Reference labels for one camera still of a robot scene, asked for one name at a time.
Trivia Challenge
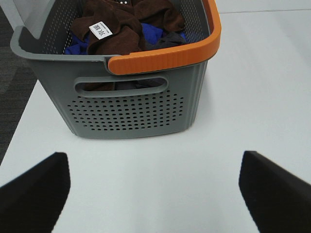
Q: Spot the blue cloth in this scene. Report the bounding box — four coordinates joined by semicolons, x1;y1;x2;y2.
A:
64;23;186;55

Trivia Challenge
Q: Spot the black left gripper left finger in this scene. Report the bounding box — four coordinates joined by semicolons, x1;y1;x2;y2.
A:
0;152;71;233

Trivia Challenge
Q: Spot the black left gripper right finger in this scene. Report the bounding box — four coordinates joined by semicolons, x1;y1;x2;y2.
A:
239;151;311;233

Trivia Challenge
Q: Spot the brown towel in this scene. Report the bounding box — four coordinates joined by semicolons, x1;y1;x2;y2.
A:
70;0;185;55

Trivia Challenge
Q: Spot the dark grey cloth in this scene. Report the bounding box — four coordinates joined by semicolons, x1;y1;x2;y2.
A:
152;32;187;50

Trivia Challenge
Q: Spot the grey basket with orange rim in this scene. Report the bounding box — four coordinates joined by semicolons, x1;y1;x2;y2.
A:
10;0;221;139

